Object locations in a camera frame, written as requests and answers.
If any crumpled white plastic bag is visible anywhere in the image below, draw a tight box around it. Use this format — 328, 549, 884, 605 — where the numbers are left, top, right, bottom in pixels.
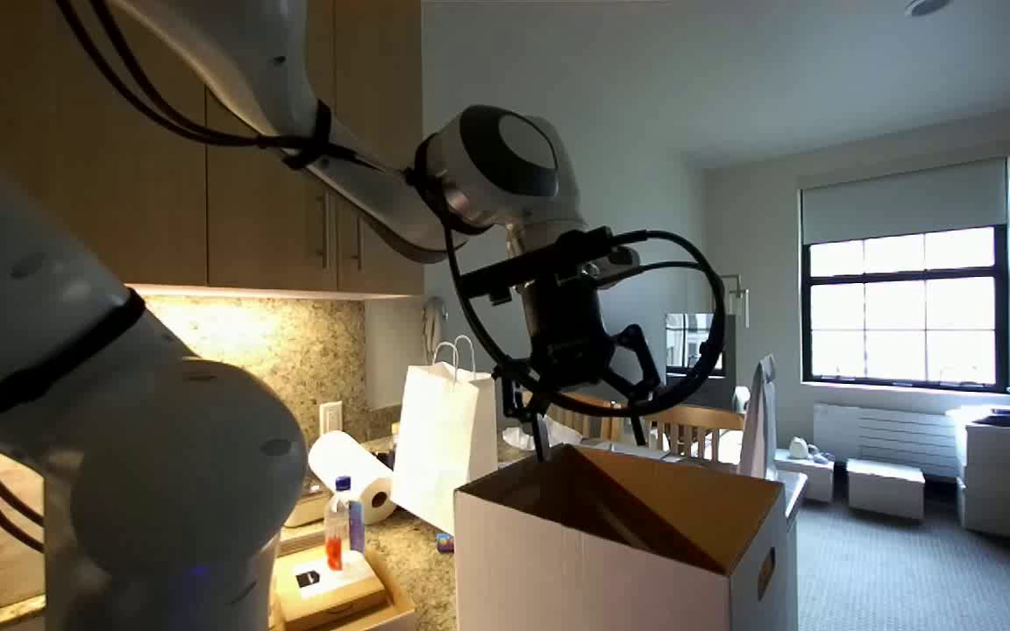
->
496, 422, 584, 468

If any white paper towel roll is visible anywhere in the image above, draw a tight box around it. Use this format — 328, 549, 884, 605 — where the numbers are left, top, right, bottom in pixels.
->
305, 428, 399, 528

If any white side table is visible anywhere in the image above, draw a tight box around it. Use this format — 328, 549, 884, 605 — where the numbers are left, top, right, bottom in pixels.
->
772, 434, 836, 509

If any white paper shopping bag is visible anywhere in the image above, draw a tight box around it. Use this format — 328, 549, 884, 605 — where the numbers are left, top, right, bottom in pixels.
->
393, 332, 506, 537

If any clear bottle blue label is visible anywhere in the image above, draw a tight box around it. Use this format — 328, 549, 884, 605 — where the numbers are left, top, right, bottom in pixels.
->
336, 472, 367, 558

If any kitchen wall cabinet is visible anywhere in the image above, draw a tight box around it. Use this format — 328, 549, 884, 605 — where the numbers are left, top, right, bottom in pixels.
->
0, 0, 427, 297

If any light wooden block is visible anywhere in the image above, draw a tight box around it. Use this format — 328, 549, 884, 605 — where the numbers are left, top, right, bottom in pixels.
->
267, 541, 399, 631

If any small television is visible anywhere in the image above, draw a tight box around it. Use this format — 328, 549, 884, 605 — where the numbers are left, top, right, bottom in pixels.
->
663, 308, 728, 381

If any white roller blind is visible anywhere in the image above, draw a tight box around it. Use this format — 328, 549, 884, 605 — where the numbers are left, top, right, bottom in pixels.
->
796, 154, 1010, 250

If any white drawer cabinet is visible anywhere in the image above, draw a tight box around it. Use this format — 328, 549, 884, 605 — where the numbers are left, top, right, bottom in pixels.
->
955, 407, 1010, 544

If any white hanging cloth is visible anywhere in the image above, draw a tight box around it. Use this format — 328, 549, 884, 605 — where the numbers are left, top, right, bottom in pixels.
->
738, 354, 784, 479

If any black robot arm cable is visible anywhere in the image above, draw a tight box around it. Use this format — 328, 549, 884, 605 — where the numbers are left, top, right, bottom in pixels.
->
0, 0, 732, 555

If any white cardboard storage box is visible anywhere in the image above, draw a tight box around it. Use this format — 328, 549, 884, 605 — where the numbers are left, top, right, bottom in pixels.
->
453, 443, 808, 631

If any white backsplash outlet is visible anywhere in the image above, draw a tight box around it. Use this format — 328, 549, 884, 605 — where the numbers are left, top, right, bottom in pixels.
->
316, 401, 348, 443

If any wooden dining chair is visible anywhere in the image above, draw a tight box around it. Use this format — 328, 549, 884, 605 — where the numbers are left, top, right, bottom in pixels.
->
545, 388, 627, 445
640, 401, 749, 468

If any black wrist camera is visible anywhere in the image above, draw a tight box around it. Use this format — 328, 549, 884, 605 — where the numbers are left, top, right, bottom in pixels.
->
457, 254, 533, 301

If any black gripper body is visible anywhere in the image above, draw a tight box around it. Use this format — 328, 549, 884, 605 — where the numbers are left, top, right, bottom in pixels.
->
511, 226, 638, 412

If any dark television stand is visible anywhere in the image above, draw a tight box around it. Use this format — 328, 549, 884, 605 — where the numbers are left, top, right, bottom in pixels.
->
648, 373, 743, 413

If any black framed window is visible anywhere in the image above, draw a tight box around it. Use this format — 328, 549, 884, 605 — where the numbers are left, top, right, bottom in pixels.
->
799, 226, 1010, 398

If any white cube ottoman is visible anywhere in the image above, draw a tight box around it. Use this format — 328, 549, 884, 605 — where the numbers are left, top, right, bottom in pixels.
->
841, 456, 929, 526

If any white wall radiator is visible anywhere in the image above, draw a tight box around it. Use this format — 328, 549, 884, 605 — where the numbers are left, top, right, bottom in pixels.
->
808, 401, 964, 479

